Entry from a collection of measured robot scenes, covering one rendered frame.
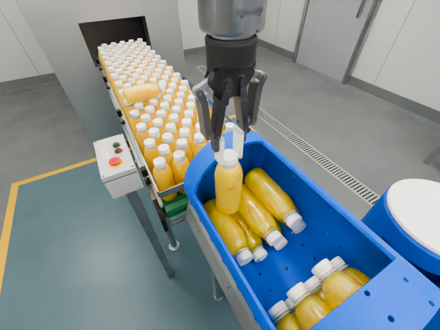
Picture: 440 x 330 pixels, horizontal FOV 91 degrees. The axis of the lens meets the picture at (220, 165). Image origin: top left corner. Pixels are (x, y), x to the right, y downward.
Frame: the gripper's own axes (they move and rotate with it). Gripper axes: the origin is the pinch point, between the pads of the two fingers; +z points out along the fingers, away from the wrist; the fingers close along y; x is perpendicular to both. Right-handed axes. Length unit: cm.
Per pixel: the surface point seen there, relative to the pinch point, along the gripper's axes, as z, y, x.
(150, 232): 67, -23, 32
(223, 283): 41.5, -7.3, -10.8
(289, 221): 17.5, 9.4, -13.2
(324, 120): 127, 217, 116
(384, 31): 46, 330, 152
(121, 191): 25.8, -24.9, 24.4
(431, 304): 5.4, 9.9, -36.0
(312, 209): 20.6, 19.1, -12.2
